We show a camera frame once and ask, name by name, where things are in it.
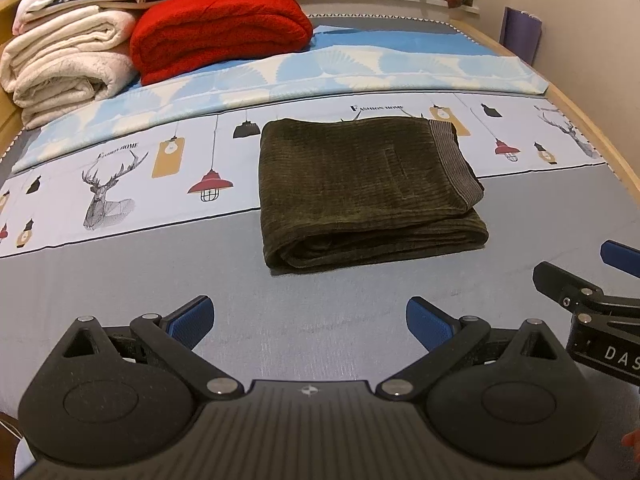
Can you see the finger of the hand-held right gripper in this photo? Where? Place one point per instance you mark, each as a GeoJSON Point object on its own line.
{"type": "Point", "coordinates": [565, 285]}
{"type": "Point", "coordinates": [620, 256]}

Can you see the cream folded quilt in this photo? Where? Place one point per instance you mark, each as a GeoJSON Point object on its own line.
{"type": "Point", "coordinates": [65, 70]}

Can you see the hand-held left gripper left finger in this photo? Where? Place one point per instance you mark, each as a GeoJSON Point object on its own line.
{"type": "Point", "coordinates": [192, 317]}

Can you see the wooden bed frame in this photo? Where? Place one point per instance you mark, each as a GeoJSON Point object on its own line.
{"type": "Point", "coordinates": [590, 125]}

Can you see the blue fan-patterned blanket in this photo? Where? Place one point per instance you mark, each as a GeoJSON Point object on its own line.
{"type": "Point", "coordinates": [350, 67]}

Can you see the purple flat board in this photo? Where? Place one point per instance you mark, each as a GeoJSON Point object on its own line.
{"type": "Point", "coordinates": [522, 35]}

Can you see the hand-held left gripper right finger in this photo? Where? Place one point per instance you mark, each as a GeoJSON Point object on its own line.
{"type": "Point", "coordinates": [425, 322]}

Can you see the red folded blanket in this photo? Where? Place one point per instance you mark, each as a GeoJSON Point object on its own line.
{"type": "Point", "coordinates": [220, 30]}

